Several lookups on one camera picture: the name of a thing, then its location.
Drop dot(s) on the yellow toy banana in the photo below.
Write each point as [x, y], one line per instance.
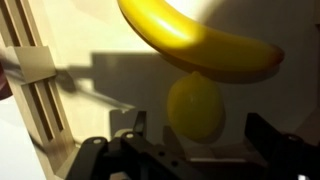
[200, 43]

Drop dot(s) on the wooden tray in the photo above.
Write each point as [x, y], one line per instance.
[40, 100]

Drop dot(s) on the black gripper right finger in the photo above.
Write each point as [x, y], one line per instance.
[263, 133]

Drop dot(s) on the yellow ball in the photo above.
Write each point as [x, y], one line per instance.
[195, 106]

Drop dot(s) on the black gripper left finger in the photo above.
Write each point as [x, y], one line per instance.
[140, 122]

